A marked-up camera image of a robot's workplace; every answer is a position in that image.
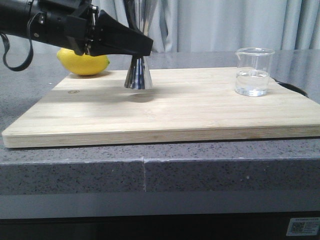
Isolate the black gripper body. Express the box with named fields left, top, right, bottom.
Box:
left=27, top=0, right=99, bottom=56

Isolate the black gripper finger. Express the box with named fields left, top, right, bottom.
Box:
left=87, top=10, right=153, bottom=57

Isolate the steel double jigger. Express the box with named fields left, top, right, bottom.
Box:
left=123, top=0, right=158, bottom=90

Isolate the clear glass beaker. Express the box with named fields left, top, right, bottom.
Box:
left=234, top=47, right=275, bottom=97

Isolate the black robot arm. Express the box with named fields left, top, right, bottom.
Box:
left=0, top=0, right=153, bottom=57

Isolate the yellow lemon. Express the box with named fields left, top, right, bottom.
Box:
left=56, top=48, right=110, bottom=76

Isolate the grey curtain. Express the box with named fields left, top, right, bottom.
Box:
left=0, top=0, right=320, bottom=54

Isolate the wooden cutting board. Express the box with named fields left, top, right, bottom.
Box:
left=2, top=67, right=320, bottom=148

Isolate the QR code label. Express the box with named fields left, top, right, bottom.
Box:
left=286, top=217, right=320, bottom=237

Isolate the black strap cable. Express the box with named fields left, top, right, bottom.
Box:
left=0, top=11, right=46, bottom=72

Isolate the black cutting board handle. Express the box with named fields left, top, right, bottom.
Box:
left=274, top=79, right=308, bottom=98

